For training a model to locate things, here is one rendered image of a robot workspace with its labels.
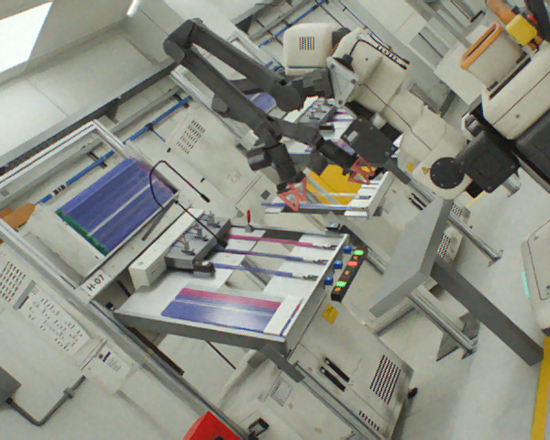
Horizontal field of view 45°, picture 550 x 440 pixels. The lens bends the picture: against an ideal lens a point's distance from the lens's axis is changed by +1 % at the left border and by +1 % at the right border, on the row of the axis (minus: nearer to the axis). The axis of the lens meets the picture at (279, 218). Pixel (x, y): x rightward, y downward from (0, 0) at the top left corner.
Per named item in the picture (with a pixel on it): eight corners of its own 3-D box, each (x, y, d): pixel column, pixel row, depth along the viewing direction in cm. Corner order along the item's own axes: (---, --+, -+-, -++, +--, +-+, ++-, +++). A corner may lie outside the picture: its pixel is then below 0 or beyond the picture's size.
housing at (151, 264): (211, 236, 307) (204, 209, 300) (153, 298, 269) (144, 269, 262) (196, 234, 310) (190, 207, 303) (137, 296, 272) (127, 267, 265)
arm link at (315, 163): (309, 127, 230) (315, 134, 238) (289, 154, 231) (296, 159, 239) (335, 146, 226) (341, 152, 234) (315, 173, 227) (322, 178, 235)
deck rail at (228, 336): (288, 352, 228) (286, 337, 225) (286, 356, 226) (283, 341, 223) (119, 321, 257) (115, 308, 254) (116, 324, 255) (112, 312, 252)
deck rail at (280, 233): (350, 246, 280) (349, 234, 277) (349, 248, 278) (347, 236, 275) (204, 230, 309) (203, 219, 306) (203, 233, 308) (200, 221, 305)
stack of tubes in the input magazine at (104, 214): (176, 192, 300) (130, 152, 299) (108, 254, 261) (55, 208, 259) (163, 209, 308) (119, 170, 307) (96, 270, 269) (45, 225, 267)
